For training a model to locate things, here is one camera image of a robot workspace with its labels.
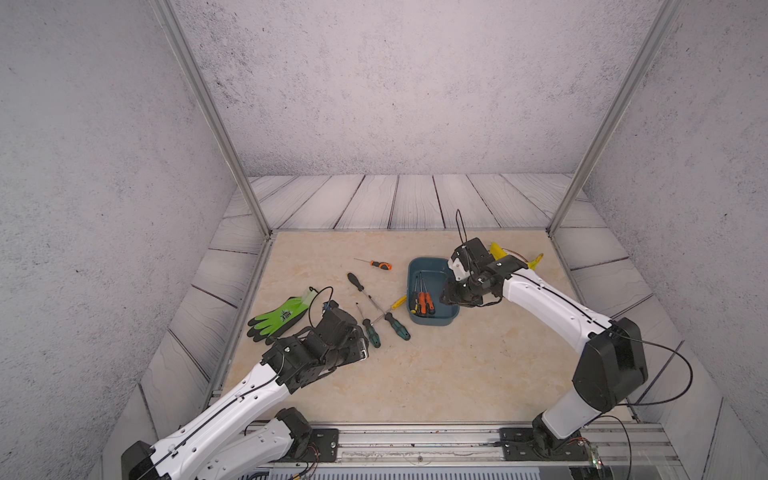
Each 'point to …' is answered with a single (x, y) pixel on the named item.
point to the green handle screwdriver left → (371, 333)
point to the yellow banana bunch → (497, 253)
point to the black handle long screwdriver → (355, 281)
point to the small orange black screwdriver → (383, 265)
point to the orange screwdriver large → (422, 301)
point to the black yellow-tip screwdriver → (416, 304)
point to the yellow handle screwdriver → (393, 307)
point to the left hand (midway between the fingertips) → (365, 347)
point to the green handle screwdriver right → (400, 329)
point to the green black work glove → (266, 327)
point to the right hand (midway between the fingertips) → (445, 299)
